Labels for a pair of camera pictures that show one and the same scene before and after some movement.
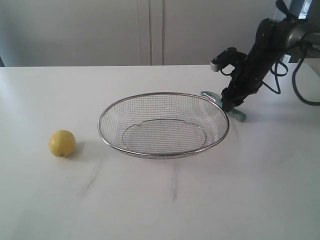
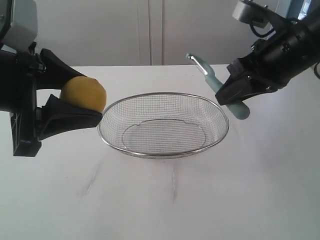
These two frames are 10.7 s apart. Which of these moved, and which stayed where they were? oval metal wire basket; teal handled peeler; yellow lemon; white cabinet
Moved: teal handled peeler; yellow lemon
Stayed: oval metal wire basket; white cabinet
